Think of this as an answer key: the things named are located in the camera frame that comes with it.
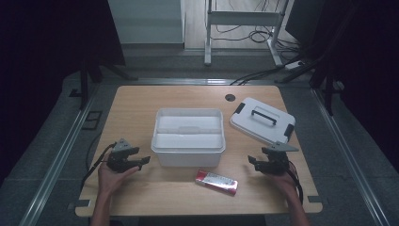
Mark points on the black slanted stand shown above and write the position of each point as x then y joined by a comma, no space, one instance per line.
327,78

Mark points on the black tripod stand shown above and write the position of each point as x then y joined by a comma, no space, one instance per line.
84,84

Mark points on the black round table grommet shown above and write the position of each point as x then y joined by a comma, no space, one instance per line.
230,97

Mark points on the white plastic storage box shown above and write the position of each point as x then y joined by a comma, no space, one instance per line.
188,158

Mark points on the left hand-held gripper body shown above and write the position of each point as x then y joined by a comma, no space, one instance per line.
119,157

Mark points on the white cabinet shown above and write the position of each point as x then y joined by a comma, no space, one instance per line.
147,22

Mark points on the person's left hand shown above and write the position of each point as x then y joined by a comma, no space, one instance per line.
109,182

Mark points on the white power strip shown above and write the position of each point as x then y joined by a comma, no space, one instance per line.
294,65

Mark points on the black floor outlet frame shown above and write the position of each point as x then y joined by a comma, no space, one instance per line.
92,120

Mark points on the red and white packet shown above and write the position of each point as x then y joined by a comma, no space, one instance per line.
216,182

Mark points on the person's right hand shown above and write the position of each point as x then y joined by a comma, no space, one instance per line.
287,182

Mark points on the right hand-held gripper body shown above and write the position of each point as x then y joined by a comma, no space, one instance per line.
277,163

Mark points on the dark monitor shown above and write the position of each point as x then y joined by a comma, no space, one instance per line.
302,22

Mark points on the white metal stand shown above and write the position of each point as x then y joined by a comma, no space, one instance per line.
241,18

